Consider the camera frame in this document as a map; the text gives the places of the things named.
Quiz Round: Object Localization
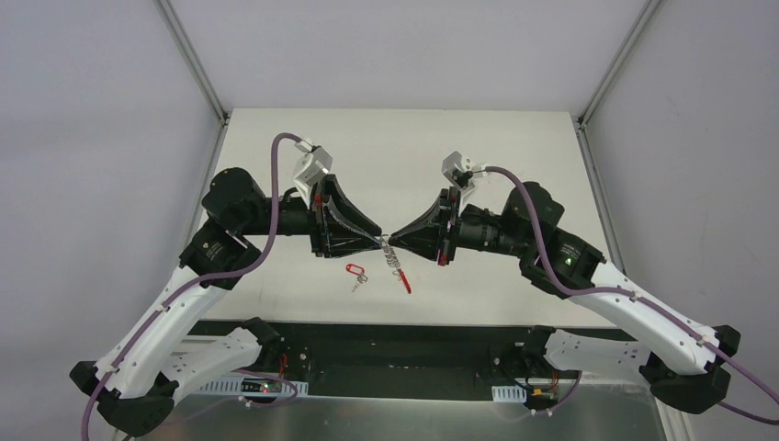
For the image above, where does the metal key organizer red handle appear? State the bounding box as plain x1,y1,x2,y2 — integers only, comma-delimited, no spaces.
379,234,412,295

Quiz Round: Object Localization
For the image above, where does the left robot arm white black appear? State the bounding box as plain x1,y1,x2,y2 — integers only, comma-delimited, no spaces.
70,167,381,437

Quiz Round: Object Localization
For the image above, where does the right controller board with wires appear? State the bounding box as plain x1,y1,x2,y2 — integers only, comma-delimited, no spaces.
519,370,559,410

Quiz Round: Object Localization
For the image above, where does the controller board with wires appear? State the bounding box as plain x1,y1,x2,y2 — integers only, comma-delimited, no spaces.
240,369,288,395
519,370,559,410

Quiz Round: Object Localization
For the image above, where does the left controller board with wires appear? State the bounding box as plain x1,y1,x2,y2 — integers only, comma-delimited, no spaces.
240,369,288,395

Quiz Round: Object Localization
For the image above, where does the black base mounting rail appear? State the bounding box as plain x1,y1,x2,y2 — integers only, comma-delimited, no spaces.
176,321,647,403

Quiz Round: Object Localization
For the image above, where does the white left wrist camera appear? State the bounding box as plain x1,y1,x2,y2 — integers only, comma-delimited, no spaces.
292,139,333,204

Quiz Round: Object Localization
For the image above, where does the silver key with red tag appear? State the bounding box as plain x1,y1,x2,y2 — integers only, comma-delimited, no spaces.
345,263,368,292

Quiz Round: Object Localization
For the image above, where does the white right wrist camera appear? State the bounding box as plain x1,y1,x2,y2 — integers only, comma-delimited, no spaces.
441,151,485,200

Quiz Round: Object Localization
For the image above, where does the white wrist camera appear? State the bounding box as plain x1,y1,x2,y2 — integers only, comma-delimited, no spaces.
292,139,333,204
441,151,485,200

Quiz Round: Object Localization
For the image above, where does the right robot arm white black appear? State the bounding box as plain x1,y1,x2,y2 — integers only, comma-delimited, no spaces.
389,182,740,414

